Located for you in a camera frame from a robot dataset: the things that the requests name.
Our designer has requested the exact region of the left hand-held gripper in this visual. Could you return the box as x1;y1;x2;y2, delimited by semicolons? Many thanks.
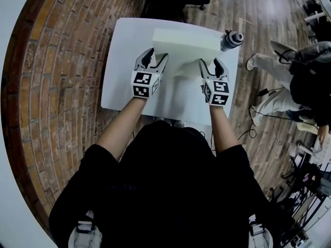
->
131;48;170;98

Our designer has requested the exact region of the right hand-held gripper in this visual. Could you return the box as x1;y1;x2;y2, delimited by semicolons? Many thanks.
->
198;57;231;106

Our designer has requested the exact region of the person's right forearm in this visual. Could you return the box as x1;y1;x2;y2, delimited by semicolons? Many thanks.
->
208;103;243;156

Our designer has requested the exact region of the person's left forearm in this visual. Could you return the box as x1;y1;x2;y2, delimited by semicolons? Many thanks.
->
95;96;148;163

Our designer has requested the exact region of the white table top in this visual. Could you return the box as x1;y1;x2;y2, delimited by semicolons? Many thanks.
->
100;18;240;127

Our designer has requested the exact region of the black water bottle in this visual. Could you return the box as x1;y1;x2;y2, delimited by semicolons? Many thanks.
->
220;29;245;53

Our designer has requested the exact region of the long white table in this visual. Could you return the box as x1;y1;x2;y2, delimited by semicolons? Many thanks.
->
304;0;331;23

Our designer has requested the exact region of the person's black shirt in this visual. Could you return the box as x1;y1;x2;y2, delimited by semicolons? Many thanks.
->
48;119;280;248

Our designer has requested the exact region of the person's right shoe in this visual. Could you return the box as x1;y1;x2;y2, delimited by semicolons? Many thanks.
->
248;214;274;248

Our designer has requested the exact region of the person's shoe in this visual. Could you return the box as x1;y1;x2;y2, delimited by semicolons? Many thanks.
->
248;214;274;248
68;210;103;248

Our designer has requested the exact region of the person's left shoe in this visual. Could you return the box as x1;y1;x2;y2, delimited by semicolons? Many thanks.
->
68;210;103;248

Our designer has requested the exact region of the black floor cable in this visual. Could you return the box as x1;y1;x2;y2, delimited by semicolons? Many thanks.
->
237;86;285;141

